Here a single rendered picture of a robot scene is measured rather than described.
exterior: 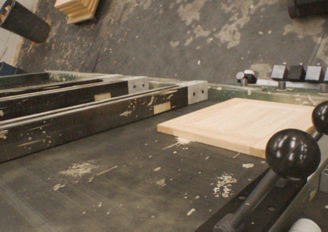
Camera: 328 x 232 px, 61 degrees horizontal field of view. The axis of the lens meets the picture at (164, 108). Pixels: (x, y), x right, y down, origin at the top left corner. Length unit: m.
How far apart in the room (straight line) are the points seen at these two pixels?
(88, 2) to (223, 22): 1.96
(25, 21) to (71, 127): 4.28
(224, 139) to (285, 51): 1.56
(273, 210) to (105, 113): 0.53
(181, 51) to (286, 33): 0.91
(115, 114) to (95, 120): 0.06
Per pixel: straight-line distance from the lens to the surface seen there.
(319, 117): 0.32
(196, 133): 0.64
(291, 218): 0.38
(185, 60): 2.49
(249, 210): 0.26
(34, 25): 4.98
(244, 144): 0.58
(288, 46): 2.13
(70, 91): 1.06
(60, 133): 0.69
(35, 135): 0.67
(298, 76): 1.13
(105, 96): 1.15
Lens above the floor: 1.76
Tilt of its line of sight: 47 degrees down
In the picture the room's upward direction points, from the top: 62 degrees counter-clockwise
